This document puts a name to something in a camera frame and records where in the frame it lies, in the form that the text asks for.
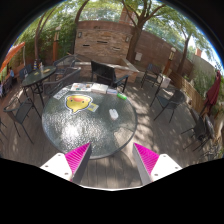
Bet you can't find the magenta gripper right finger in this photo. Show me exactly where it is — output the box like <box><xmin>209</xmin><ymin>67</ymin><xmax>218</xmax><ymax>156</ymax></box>
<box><xmin>133</xmin><ymin>143</ymin><xmax>181</xmax><ymax>185</ymax></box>

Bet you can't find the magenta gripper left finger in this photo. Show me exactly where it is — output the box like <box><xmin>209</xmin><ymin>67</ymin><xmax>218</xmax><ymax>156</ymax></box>
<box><xmin>41</xmin><ymin>143</ymin><xmax>92</xmax><ymax>184</ymax></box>

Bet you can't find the round glass patio table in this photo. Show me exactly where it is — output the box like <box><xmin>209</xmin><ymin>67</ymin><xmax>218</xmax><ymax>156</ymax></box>
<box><xmin>42</xmin><ymin>86</ymin><xmax>137</xmax><ymax>159</ymax></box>

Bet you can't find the small yellow card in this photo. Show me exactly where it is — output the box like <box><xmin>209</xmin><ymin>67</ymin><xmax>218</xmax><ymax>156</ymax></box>
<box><xmin>88</xmin><ymin>103</ymin><xmax>98</xmax><ymax>112</ymax></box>

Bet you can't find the black chair far right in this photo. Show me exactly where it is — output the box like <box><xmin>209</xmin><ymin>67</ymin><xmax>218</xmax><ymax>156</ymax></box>
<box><xmin>192</xmin><ymin>116</ymin><xmax>215</xmax><ymax>149</ymax></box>

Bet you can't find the black chair left front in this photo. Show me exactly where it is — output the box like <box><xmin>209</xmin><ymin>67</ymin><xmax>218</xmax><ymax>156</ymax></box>
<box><xmin>3</xmin><ymin>97</ymin><xmax>41</xmax><ymax>139</ymax></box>

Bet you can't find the green marker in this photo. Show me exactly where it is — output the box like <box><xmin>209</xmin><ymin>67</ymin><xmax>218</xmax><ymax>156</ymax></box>
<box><xmin>117</xmin><ymin>93</ymin><xmax>127</xmax><ymax>100</ymax></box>

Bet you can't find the colourful magazine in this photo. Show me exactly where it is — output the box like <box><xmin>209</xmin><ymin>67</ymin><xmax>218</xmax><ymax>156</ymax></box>
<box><xmin>71</xmin><ymin>83</ymin><xmax>92</xmax><ymax>92</ymax></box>

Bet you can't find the white book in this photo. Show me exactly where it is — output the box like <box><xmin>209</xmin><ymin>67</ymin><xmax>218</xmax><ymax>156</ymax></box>
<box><xmin>91</xmin><ymin>83</ymin><xmax>108</xmax><ymax>94</ymax></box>

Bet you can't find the black chair left of table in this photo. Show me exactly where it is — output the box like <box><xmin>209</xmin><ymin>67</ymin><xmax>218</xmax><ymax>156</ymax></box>
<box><xmin>43</xmin><ymin>67</ymin><xmax>81</xmax><ymax>97</ymax></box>

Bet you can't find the folded red umbrella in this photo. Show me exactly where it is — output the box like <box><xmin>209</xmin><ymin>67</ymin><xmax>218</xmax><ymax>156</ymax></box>
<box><xmin>200</xmin><ymin>71</ymin><xmax>221</xmax><ymax>115</ymax></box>

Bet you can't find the black chair back right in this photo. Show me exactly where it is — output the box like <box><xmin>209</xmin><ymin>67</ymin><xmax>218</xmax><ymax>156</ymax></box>
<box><xmin>141</xmin><ymin>63</ymin><xmax>162</xmax><ymax>86</ymax></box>

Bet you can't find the black chair behind table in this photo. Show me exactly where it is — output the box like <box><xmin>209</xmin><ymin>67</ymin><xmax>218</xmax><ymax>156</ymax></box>
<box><xmin>90</xmin><ymin>61</ymin><xmax>129</xmax><ymax>88</ymax></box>

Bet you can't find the orange umbrella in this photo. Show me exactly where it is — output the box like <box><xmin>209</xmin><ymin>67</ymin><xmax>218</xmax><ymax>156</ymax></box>
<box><xmin>0</xmin><ymin>42</ymin><xmax>25</xmax><ymax>73</ymax></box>

